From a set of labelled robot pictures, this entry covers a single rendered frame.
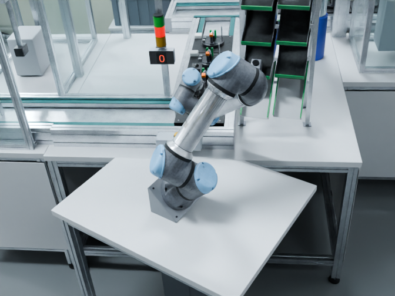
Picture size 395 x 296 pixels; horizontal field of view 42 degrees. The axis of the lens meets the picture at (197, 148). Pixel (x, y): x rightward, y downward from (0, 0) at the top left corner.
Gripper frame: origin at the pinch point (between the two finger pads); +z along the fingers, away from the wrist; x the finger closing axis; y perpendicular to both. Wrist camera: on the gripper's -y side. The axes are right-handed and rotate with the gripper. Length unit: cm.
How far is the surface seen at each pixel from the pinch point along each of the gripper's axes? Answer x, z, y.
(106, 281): -56, 49, 102
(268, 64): 32.4, -10.7, -8.6
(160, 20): -17.7, -14.0, -29.0
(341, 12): 79, 83, -66
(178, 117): -10.1, 1.5, 14.3
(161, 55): -19.1, -2.6, -15.4
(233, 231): 19, -38, 65
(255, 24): 26.3, -19.1, -24.8
